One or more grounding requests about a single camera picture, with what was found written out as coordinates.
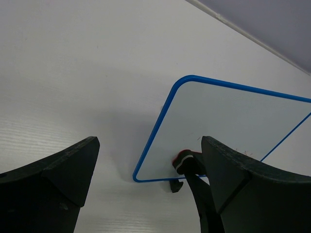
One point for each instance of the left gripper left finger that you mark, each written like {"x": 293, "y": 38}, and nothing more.
{"x": 46, "y": 196}

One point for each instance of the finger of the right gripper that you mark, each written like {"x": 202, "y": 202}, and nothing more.
{"x": 210, "y": 220}

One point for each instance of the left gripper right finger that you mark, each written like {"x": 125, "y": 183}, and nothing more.
{"x": 253, "y": 197}

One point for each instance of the blue framed small whiteboard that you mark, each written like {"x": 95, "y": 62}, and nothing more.
{"x": 251, "y": 120}

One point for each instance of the black whiteboard eraser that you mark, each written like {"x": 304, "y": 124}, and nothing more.
{"x": 189, "y": 162}

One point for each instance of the wire whiteboard stand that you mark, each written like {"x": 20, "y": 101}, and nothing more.
{"x": 175, "y": 185}

